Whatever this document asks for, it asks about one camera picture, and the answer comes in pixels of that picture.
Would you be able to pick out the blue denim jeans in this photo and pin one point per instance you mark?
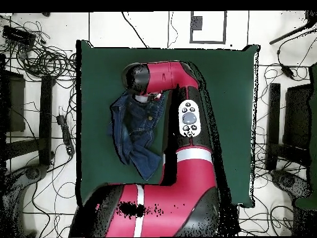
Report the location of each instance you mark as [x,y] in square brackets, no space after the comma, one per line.
[143,153]

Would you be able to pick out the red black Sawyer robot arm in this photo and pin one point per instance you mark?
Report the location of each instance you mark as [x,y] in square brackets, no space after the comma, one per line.
[168,74]

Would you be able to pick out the dark flat panel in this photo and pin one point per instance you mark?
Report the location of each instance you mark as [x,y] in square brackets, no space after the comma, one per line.
[16,104]
[297,116]

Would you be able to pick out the dark green table cloth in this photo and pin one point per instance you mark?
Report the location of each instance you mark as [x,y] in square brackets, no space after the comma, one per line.
[99,74]

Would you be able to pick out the black power strip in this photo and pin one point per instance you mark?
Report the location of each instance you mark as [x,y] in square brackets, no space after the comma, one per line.
[66,135]

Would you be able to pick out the black wheeled chair base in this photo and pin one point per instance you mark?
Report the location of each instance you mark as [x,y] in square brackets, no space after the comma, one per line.
[288,182]
[33,172]

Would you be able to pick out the black power adapter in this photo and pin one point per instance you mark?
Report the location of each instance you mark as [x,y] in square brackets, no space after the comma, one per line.
[287,70]

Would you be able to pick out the black tripod pole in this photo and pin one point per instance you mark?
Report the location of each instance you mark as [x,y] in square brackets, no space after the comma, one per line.
[287,36]

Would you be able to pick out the black electronics box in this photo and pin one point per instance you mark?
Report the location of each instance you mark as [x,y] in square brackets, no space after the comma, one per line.
[18,36]

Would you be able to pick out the black stand base frame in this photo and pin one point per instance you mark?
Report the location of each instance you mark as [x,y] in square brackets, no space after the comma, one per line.
[45,119]
[274,119]

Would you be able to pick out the grey square floor frame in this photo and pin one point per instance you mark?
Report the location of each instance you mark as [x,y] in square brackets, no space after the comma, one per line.
[197,23]

